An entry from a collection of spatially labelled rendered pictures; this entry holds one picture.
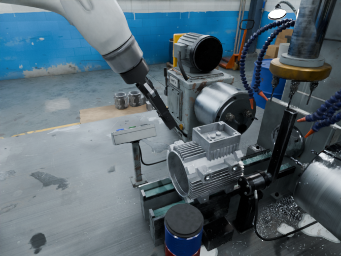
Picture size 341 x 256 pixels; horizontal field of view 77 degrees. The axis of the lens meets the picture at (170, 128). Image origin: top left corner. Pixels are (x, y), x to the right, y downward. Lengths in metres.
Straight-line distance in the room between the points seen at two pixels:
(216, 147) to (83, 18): 0.48
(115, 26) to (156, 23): 5.94
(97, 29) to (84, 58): 5.62
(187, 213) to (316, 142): 0.68
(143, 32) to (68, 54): 1.99
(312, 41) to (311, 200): 0.46
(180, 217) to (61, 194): 0.77
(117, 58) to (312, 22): 0.56
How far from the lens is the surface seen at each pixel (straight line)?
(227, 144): 0.70
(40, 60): 6.15
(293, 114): 0.67
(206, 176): 0.66
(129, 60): 0.54
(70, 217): 0.96
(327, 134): 0.92
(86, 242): 0.88
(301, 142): 0.97
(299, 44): 0.81
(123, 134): 0.85
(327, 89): 1.04
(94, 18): 0.51
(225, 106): 0.99
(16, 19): 6.07
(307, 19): 0.80
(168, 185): 0.83
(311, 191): 0.72
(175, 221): 0.35
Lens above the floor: 1.50
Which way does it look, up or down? 30 degrees down
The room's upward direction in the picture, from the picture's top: straight up
